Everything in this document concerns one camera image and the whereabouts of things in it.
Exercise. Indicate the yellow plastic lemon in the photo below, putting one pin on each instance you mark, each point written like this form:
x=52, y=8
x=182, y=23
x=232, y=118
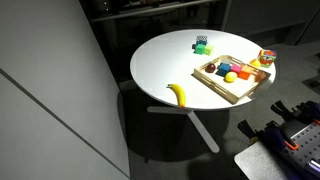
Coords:
x=230, y=77

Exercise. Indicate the yellow plastic banana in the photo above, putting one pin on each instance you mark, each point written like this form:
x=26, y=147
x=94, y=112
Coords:
x=180, y=95

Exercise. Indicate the dark red plastic plum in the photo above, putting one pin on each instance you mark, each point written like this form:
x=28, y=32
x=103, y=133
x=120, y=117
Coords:
x=210, y=68

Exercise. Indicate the white table base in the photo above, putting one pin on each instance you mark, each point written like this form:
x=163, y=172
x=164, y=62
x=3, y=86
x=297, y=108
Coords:
x=203, y=130

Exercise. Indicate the lime green cube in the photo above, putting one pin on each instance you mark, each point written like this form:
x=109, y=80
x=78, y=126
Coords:
x=208, y=50

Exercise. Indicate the blue white patterned cube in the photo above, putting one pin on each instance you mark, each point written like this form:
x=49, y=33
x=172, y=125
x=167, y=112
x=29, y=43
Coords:
x=201, y=40

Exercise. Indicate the grey block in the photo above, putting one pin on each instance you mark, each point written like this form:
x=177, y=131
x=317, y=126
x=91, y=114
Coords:
x=226, y=61

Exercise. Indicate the wooden slatted tray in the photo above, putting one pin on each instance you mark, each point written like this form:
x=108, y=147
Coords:
x=233, y=92

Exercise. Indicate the pink block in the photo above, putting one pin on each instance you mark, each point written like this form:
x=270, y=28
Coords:
x=236, y=68

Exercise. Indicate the bright orange block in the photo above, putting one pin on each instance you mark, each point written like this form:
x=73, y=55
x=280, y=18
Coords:
x=244, y=75

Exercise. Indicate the light orange block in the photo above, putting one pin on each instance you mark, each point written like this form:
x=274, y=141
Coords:
x=248, y=69

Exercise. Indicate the black clamp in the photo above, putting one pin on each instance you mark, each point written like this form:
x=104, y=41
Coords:
x=283, y=110
x=250, y=129

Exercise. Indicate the small yellow toy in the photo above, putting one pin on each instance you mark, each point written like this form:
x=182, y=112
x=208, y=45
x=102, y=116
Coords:
x=255, y=63

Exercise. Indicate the brown block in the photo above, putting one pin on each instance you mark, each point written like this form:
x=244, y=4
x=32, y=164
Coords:
x=259, y=77

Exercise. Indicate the grey partition panel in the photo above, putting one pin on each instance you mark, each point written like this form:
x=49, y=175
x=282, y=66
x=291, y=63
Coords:
x=50, y=83

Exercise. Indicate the green object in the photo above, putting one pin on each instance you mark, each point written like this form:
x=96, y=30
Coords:
x=267, y=58

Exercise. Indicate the grey metal plate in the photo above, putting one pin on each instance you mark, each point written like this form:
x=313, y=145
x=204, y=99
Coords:
x=256, y=163

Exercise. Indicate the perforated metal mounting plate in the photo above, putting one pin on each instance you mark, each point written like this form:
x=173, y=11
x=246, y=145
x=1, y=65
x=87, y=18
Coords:
x=305, y=146

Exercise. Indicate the metal shelf rail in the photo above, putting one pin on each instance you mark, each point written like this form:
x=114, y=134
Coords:
x=150, y=10

